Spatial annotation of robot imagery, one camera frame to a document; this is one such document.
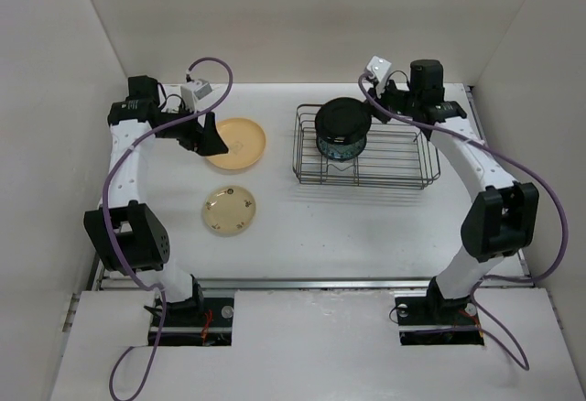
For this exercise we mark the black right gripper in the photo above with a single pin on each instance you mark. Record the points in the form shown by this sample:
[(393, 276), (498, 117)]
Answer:
[(390, 85)]

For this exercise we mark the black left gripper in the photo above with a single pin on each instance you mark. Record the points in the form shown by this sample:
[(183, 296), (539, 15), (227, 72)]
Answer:
[(203, 139)]

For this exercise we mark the large beige plate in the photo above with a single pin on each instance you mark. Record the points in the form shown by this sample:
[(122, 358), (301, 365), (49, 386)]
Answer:
[(246, 141)]

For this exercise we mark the black plate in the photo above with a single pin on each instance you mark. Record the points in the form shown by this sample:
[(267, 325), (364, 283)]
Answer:
[(343, 118)]

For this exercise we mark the cream plate with characters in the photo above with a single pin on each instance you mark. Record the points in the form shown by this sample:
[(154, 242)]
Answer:
[(229, 210)]

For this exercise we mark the teal patterned plate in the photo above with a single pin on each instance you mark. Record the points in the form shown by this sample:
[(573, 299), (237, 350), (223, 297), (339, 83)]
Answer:
[(340, 151)]

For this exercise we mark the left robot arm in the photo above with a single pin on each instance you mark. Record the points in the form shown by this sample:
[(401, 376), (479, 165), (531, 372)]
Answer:
[(126, 234)]

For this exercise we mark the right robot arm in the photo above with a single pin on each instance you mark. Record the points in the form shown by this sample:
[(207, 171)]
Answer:
[(503, 213)]

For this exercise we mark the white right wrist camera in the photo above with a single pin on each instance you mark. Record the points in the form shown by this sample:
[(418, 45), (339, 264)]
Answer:
[(378, 71)]

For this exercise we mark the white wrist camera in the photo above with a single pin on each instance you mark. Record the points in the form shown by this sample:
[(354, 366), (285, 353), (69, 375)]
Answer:
[(378, 71), (193, 92)]

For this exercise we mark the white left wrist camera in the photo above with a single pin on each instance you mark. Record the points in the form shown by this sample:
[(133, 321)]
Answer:
[(193, 92)]

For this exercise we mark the grey wire dish rack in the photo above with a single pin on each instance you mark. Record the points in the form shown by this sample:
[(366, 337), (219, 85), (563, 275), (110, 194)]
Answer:
[(395, 156)]

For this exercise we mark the aluminium rail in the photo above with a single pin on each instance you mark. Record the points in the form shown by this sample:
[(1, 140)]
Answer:
[(310, 284)]

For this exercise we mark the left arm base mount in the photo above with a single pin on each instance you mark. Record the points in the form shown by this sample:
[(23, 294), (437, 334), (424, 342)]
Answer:
[(206, 320)]

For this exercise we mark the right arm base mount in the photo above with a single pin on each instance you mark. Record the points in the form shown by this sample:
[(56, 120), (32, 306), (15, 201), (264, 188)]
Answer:
[(420, 325)]

